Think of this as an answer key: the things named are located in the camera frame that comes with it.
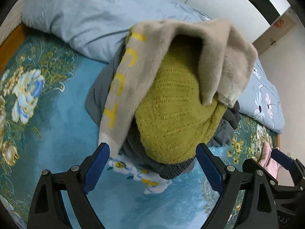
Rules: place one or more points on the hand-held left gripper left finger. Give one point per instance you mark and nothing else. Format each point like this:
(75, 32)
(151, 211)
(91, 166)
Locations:
(96, 169)

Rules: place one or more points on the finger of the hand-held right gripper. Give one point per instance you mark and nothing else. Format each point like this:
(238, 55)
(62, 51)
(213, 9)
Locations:
(253, 163)
(282, 158)

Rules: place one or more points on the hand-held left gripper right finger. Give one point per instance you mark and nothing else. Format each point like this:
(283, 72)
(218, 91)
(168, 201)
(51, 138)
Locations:
(211, 170)

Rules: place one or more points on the beige sweater with yellow print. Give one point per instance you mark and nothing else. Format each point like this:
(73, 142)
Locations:
(224, 66)

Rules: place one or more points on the pink garment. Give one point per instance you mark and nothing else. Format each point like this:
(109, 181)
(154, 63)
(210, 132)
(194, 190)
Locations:
(268, 159)

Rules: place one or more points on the dark grey garment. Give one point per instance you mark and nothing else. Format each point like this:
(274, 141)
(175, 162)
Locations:
(228, 126)

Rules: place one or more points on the teal floral blanket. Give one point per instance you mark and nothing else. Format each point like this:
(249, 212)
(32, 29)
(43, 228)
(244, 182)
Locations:
(54, 128)

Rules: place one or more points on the olive green knit sweater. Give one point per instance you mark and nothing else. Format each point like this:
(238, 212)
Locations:
(171, 114)

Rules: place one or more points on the grey knit sweater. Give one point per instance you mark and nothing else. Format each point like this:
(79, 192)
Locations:
(104, 88)

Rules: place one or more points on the cardboard box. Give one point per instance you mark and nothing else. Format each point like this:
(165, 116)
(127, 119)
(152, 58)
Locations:
(277, 32)

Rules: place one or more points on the light blue floral quilt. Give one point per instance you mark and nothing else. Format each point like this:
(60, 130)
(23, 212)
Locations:
(95, 16)

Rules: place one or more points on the beige patterned cloth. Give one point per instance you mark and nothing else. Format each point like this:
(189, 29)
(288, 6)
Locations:
(10, 21)

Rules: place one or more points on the wooden bed frame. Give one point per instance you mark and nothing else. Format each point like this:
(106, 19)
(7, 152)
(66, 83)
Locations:
(13, 46)

